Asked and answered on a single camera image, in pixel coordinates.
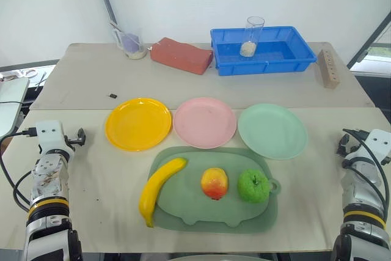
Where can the clear measuring cup purple scoop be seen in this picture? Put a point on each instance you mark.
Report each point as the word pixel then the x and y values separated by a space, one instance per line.
pixel 132 44

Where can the wooden block with holes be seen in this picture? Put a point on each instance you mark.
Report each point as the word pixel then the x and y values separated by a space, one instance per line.
pixel 328 70

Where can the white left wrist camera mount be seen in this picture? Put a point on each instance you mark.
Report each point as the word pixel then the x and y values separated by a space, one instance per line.
pixel 48 134

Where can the green toy apple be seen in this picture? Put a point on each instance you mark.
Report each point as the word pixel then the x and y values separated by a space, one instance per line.
pixel 253 186

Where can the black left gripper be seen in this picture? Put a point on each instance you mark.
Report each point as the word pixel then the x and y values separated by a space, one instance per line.
pixel 71 142

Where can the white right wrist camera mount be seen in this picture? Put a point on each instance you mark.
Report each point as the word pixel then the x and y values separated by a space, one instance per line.
pixel 377 143

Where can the yellow plastic plate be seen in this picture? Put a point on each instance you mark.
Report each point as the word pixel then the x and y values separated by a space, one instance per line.
pixel 138 124

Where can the silver scissors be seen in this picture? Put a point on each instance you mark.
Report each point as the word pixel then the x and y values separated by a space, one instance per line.
pixel 28 73

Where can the small black chip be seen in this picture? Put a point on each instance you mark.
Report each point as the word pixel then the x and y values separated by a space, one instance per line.
pixel 112 95

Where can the red brick shaped sponge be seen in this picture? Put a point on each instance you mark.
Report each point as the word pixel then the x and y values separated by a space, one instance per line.
pixel 181 55

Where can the yellow toy banana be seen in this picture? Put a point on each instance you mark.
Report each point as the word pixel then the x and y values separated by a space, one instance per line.
pixel 155 186

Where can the blue plastic bin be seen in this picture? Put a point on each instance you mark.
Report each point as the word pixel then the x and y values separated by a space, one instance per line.
pixel 262 56

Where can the green plastic cutting board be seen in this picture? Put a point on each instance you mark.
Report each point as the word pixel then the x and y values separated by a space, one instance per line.
pixel 210 212

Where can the pink plastic plate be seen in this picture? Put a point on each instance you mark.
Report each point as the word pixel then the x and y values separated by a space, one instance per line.
pixel 204 122

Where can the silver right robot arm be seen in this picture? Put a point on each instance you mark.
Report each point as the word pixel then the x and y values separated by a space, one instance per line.
pixel 362 187

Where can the grey laptop lid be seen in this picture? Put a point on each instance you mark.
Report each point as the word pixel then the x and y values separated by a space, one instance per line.
pixel 10 102

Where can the dark window frame bar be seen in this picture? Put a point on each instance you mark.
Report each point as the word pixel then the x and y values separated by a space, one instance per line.
pixel 368 39

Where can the red yellow toy peach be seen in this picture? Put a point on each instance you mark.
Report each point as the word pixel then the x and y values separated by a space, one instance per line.
pixel 214 183

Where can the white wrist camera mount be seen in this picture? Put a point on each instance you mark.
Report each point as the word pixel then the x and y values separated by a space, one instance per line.
pixel 48 134
pixel 377 143

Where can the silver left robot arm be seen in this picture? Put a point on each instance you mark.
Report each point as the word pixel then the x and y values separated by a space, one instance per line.
pixel 47 181

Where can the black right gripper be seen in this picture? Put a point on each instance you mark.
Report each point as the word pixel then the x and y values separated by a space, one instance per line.
pixel 343 146

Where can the clear tall glass with grains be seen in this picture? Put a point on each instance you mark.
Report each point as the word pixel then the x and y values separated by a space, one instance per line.
pixel 253 39

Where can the mint green plastic plate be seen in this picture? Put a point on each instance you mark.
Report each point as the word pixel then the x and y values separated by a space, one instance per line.
pixel 272 131

